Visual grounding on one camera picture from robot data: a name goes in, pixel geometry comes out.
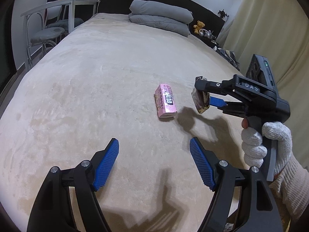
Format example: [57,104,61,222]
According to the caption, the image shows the brown chocolate snack box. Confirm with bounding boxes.
[191,76,210,114]

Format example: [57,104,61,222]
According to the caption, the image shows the small pink carton box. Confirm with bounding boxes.
[154,84,177,118]

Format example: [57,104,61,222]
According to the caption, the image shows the right cream knit sleeve forearm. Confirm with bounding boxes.
[270,154,308,222]

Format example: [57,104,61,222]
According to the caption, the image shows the right hand white knit glove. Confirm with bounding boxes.
[241,120,292,175]

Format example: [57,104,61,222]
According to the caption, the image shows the brown fluffy rug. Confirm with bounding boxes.
[223,211,238,232]

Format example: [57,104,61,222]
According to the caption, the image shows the pile of clothes by bed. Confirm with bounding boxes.
[215,48,240,71]

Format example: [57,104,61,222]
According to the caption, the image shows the cluttered dark nightstand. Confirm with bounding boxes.
[199,29,219,48]

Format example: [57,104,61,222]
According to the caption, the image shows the small brown teddy bear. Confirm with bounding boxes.
[193,20,205,34]

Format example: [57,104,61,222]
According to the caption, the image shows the lower grey pillow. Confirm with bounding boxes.
[128,13,191,37]

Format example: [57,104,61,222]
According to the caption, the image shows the grey pillow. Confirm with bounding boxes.
[129,0,193,24]
[128,13,191,37]

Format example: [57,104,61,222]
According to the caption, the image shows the cream window curtain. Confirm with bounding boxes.
[222,0,309,138]

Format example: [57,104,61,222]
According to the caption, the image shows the beige plush bed blanket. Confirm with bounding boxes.
[1,14,244,231]

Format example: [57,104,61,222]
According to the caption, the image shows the upper grey pillow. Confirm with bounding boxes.
[129,0,193,24]

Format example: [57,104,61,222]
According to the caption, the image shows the white metal side table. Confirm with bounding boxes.
[21,0,99,71]

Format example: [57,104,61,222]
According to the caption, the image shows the grey cushioned metal chair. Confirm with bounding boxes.
[25,5,69,65]

